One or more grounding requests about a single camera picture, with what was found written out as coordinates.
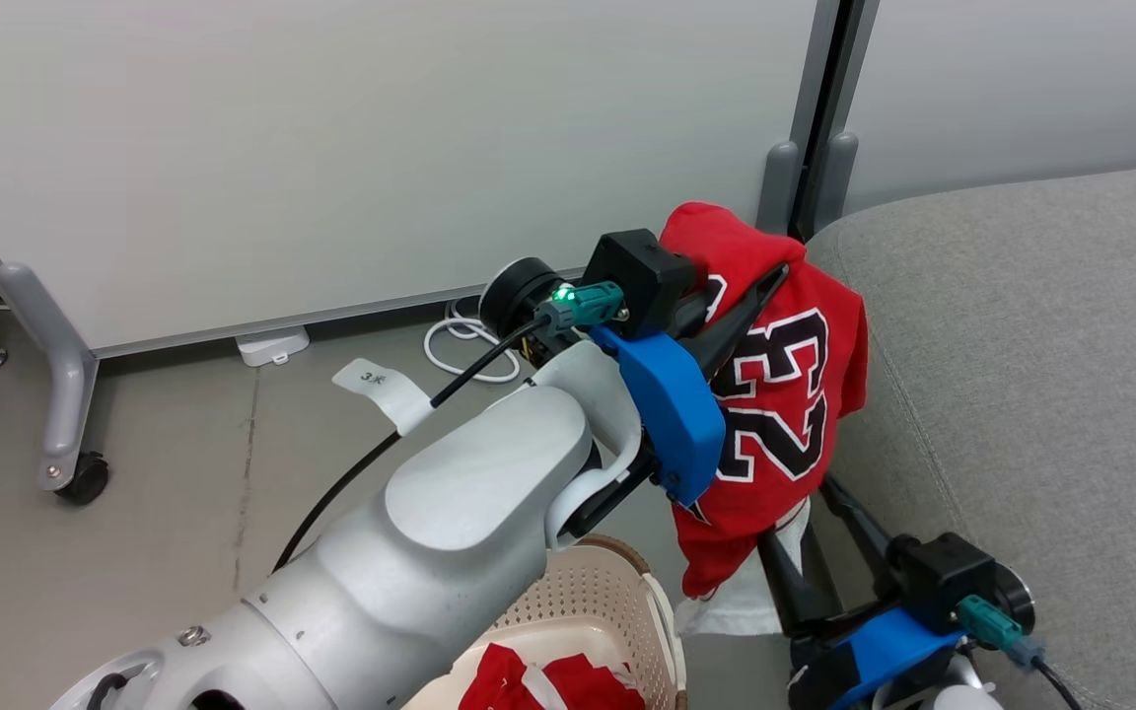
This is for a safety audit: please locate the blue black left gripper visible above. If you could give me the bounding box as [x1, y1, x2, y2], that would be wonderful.
[588, 261, 790, 510]

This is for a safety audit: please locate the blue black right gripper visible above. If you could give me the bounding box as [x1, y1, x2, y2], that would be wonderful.
[758, 476, 968, 710]

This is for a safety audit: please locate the red jersey large number 23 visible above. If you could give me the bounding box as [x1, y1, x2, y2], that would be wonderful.
[660, 202, 870, 600]

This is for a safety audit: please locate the red garment white trim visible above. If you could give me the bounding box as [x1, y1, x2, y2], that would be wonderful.
[458, 643, 646, 710]

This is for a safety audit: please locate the cream perforated laundry basket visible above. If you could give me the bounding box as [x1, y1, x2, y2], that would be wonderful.
[400, 534, 687, 710]

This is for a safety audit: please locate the grey fabric sofa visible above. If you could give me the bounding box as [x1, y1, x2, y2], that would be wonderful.
[805, 163, 1136, 710]

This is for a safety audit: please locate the narrow white partition panel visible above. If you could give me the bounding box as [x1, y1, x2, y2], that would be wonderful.
[829, 0, 1136, 216]

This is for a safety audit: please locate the wide white partition panel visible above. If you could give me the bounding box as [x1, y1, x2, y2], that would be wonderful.
[0, 0, 840, 358]

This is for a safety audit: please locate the white power adapter box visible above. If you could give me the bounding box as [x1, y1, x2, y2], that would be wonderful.
[236, 327, 311, 368]

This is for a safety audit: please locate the black caster wheel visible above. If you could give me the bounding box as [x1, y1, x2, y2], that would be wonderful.
[55, 452, 110, 506]

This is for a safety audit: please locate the grey partition foot with caster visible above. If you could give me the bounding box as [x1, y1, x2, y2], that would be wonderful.
[0, 261, 101, 492]

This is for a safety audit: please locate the grey partition foot post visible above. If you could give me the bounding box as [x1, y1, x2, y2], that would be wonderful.
[817, 131, 860, 233]
[757, 141, 803, 238]

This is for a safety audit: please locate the green left camera connector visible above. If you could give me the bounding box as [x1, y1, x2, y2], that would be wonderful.
[538, 281, 624, 332]

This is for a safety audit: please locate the green camera connector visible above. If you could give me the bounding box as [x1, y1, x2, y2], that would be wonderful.
[956, 595, 1044, 667]
[538, 281, 624, 332]

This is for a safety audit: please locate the green right camera connector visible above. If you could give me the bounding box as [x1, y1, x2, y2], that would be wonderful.
[956, 595, 1044, 667]

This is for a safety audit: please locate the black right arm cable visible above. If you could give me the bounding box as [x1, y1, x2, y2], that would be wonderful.
[1022, 651, 1084, 710]

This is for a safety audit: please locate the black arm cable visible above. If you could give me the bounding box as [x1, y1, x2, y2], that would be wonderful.
[1022, 651, 1084, 710]
[270, 314, 554, 575]

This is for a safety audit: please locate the white coiled cable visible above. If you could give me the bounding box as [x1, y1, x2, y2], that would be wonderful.
[423, 296, 522, 384]

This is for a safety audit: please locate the white paper cable tag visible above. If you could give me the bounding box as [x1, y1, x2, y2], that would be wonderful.
[332, 358, 433, 436]

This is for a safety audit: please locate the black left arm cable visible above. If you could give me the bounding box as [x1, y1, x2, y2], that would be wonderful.
[270, 314, 554, 575]

